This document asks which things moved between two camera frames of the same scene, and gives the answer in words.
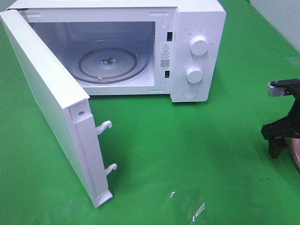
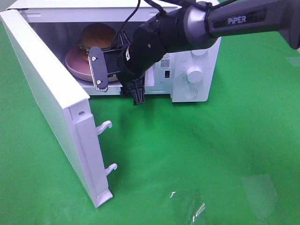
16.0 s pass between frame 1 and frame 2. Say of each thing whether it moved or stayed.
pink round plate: moved
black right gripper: moved
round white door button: stayed
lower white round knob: stayed
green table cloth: stayed
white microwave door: stayed
